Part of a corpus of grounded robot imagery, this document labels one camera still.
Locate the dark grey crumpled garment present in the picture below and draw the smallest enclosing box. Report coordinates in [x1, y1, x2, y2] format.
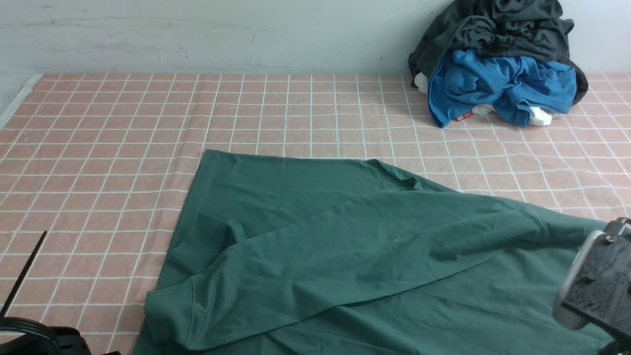
[408, 0, 589, 104]

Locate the green long-sleeved shirt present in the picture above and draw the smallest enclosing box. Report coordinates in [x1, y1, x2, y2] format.
[133, 150, 611, 355]

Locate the pink checkered tablecloth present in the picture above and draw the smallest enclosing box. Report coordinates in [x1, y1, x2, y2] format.
[0, 73, 631, 355]

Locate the blue crumpled garment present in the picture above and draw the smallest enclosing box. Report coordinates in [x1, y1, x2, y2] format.
[427, 49, 577, 128]

